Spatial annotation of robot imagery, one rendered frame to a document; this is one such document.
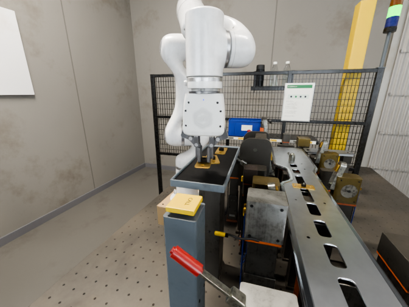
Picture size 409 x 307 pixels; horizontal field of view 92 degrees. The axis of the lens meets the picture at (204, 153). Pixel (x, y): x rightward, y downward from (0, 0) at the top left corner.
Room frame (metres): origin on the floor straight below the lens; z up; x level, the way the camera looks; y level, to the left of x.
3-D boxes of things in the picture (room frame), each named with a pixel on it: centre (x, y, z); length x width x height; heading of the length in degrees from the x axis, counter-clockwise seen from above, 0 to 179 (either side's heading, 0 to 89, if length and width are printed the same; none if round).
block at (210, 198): (0.61, -0.03, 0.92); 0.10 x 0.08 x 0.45; 165
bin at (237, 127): (1.69, -0.37, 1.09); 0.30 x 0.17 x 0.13; 78
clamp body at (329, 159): (1.08, -0.73, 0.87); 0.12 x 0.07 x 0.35; 75
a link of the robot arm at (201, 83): (0.49, 0.00, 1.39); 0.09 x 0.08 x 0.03; 81
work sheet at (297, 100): (1.70, -0.78, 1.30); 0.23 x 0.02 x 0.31; 75
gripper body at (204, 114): (0.49, 0.00, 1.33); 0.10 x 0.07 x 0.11; 81
